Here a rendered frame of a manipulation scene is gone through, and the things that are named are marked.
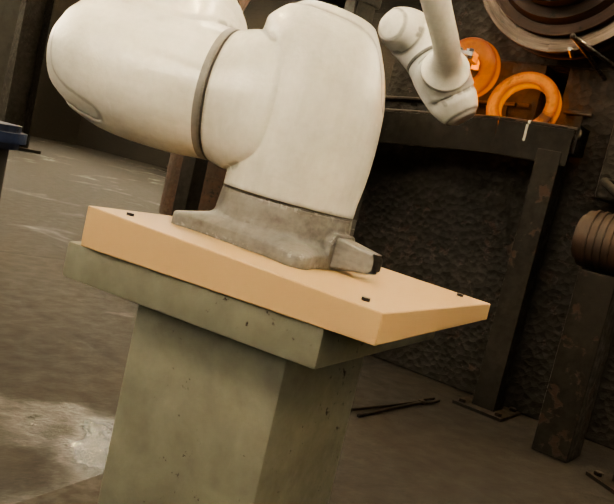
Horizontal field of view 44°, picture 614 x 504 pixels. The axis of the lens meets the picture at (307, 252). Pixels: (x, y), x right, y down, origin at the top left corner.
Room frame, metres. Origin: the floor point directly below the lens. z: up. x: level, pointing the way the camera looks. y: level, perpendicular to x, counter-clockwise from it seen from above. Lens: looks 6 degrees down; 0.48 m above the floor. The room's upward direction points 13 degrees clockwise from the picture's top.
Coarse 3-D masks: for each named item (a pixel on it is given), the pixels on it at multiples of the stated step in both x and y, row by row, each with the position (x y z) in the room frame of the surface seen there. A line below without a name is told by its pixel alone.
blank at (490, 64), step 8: (464, 40) 2.02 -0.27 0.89; (472, 40) 2.01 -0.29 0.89; (480, 40) 2.00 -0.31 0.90; (464, 48) 2.02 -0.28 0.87; (480, 48) 2.00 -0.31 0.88; (488, 48) 1.98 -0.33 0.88; (480, 56) 2.00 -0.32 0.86; (488, 56) 1.98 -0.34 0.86; (496, 56) 1.98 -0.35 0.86; (480, 64) 1.99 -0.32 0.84; (488, 64) 1.98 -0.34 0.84; (496, 64) 1.97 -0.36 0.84; (480, 72) 1.99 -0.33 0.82; (488, 72) 1.98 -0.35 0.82; (496, 72) 1.98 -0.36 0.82; (480, 80) 1.99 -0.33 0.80; (488, 80) 1.98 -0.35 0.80; (496, 80) 1.99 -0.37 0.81; (480, 88) 1.99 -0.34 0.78; (488, 88) 1.99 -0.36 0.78
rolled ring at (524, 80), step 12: (528, 72) 1.97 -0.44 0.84; (504, 84) 1.99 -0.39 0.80; (516, 84) 1.97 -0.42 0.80; (528, 84) 1.96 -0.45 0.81; (540, 84) 1.94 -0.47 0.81; (552, 84) 1.92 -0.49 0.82; (492, 96) 1.99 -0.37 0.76; (504, 96) 1.99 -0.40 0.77; (552, 96) 1.91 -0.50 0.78; (492, 108) 1.97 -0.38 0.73; (552, 108) 1.89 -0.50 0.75; (540, 120) 1.89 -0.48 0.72; (552, 120) 1.89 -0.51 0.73
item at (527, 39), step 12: (492, 0) 1.98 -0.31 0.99; (492, 12) 1.98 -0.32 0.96; (504, 24) 1.95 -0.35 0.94; (516, 24) 1.94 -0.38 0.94; (612, 24) 1.80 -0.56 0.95; (516, 36) 1.93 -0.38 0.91; (528, 36) 1.91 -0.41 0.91; (540, 36) 1.90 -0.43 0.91; (588, 36) 1.83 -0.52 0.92; (600, 36) 1.81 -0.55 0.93; (612, 36) 1.80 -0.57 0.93; (540, 48) 1.89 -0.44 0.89; (552, 48) 1.87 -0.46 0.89; (564, 48) 1.86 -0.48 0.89; (576, 48) 1.84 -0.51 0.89
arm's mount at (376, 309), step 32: (96, 224) 0.78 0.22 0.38; (128, 224) 0.76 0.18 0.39; (160, 224) 0.80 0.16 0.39; (128, 256) 0.76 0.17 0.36; (160, 256) 0.74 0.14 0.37; (192, 256) 0.72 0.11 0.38; (224, 256) 0.71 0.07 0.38; (256, 256) 0.76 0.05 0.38; (224, 288) 0.70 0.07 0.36; (256, 288) 0.69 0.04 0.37; (288, 288) 0.67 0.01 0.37; (320, 288) 0.67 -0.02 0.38; (352, 288) 0.72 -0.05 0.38; (384, 288) 0.79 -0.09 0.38; (416, 288) 0.87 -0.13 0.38; (320, 320) 0.65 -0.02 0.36; (352, 320) 0.64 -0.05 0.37; (384, 320) 0.63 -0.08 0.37; (416, 320) 0.71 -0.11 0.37; (448, 320) 0.79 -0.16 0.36; (480, 320) 0.91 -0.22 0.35
